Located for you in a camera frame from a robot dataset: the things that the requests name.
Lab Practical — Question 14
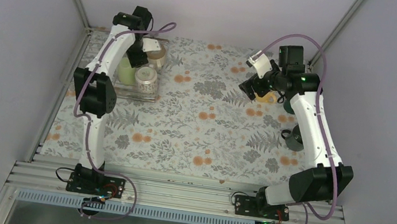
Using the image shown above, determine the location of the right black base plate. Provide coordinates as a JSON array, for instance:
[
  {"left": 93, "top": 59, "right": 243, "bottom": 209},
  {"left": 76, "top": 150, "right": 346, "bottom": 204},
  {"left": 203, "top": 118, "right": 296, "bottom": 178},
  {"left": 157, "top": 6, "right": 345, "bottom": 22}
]
[{"left": 233, "top": 194, "right": 290, "bottom": 221}]

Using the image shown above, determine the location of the clear acrylic dish rack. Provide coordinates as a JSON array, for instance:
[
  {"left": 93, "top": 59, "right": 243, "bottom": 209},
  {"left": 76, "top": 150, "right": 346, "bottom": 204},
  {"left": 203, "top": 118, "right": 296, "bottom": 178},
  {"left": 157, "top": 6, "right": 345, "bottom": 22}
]
[{"left": 57, "top": 26, "right": 170, "bottom": 103}]

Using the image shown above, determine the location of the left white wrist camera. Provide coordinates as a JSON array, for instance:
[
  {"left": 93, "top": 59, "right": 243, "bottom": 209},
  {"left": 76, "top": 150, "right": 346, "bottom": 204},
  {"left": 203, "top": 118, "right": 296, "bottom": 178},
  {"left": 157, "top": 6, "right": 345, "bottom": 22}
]
[{"left": 142, "top": 38, "right": 162, "bottom": 52}]

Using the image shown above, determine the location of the white patterned cup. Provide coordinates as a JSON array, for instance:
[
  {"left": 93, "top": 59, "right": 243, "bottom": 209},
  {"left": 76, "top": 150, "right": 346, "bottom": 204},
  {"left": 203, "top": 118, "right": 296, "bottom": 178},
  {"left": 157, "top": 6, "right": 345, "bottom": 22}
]
[{"left": 135, "top": 66, "right": 158, "bottom": 94}]

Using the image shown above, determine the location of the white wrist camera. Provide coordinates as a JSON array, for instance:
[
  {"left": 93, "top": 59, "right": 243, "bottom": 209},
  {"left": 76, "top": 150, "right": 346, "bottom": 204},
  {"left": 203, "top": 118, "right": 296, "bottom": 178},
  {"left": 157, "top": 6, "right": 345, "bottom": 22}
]
[
  {"left": 246, "top": 50, "right": 273, "bottom": 79},
  {"left": 142, "top": 38, "right": 162, "bottom": 52}
]

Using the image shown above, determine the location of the beige brown mug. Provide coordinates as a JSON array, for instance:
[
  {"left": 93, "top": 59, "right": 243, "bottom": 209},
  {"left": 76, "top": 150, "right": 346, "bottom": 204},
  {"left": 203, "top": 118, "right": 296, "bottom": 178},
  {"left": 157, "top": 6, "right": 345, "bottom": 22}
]
[{"left": 146, "top": 45, "right": 167, "bottom": 72}]

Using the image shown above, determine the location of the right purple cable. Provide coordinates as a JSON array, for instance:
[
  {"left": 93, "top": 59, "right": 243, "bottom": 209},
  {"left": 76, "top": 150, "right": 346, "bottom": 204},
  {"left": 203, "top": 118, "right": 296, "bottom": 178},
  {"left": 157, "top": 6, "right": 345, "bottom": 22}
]
[{"left": 234, "top": 29, "right": 359, "bottom": 224}]

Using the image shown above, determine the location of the dark grey-green mug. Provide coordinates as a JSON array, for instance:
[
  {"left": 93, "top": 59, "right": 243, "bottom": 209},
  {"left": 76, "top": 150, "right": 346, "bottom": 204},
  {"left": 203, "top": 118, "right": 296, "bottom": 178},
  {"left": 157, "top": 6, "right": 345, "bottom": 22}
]
[{"left": 281, "top": 125, "right": 304, "bottom": 152}]

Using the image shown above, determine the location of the purple cable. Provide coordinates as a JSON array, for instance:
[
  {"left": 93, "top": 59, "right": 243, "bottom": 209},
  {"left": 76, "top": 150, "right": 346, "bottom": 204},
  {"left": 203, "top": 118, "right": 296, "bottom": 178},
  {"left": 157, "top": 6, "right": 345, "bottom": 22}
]
[
  {"left": 234, "top": 29, "right": 359, "bottom": 224},
  {"left": 59, "top": 10, "right": 178, "bottom": 224}
]

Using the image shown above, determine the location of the light green cup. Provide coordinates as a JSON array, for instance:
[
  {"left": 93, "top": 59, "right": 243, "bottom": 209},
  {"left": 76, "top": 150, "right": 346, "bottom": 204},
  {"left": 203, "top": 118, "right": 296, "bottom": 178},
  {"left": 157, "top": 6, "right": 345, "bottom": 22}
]
[{"left": 117, "top": 57, "right": 137, "bottom": 86}]

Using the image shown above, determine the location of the dark teal mug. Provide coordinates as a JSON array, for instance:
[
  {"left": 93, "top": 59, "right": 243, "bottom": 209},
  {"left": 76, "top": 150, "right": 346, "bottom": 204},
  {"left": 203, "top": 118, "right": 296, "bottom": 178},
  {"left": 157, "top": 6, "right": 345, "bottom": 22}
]
[{"left": 283, "top": 100, "right": 295, "bottom": 115}]

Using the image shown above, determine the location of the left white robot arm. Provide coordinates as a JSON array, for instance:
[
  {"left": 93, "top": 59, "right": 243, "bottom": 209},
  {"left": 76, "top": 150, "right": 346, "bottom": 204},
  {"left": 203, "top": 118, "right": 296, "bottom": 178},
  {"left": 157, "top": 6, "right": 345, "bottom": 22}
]
[{"left": 67, "top": 6, "right": 153, "bottom": 194}]

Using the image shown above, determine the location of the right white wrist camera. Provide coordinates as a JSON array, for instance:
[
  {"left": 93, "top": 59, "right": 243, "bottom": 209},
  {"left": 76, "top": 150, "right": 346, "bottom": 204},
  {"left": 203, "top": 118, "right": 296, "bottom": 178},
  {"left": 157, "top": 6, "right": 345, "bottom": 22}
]
[{"left": 246, "top": 50, "right": 273, "bottom": 79}]

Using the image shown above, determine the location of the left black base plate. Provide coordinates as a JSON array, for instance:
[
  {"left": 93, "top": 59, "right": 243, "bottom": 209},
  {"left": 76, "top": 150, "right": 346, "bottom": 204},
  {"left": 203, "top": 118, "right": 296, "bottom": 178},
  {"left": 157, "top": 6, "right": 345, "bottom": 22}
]
[{"left": 65, "top": 173, "right": 126, "bottom": 199}]

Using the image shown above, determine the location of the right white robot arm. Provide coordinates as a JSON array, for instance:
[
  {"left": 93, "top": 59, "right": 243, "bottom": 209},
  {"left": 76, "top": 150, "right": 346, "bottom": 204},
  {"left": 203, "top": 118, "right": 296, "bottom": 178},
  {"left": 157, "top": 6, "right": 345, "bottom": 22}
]
[{"left": 239, "top": 46, "right": 354, "bottom": 218}]

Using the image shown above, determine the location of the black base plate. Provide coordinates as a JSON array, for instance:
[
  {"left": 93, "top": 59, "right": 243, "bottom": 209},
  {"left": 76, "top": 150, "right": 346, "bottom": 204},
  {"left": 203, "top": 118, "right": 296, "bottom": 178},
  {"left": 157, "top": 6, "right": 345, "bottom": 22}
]
[
  {"left": 65, "top": 173, "right": 126, "bottom": 199},
  {"left": 233, "top": 194, "right": 290, "bottom": 221}
]

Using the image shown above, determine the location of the floral patterned tablecloth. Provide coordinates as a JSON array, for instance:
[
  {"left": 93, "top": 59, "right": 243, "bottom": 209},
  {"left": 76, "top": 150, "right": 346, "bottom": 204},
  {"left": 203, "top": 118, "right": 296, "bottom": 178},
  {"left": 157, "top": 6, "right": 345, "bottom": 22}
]
[{"left": 41, "top": 21, "right": 326, "bottom": 192}]

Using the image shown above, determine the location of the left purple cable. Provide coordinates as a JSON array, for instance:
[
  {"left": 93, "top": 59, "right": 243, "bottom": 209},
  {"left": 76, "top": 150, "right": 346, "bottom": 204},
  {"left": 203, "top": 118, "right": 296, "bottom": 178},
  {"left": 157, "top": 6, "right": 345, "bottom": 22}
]
[{"left": 59, "top": 10, "right": 178, "bottom": 224}]

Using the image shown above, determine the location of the aluminium mounting rail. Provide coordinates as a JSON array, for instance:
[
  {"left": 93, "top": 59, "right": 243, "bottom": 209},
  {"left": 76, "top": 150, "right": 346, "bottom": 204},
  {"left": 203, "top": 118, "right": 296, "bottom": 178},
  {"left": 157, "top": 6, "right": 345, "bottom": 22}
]
[{"left": 4, "top": 140, "right": 352, "bottom": 224}]

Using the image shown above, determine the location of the yellow mug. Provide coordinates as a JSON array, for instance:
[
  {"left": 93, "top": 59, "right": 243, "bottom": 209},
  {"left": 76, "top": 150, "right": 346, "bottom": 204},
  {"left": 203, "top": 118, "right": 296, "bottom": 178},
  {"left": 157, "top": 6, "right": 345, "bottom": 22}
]
[{"left": 255, "top": 92, "right": 278, "bottom": 104}]

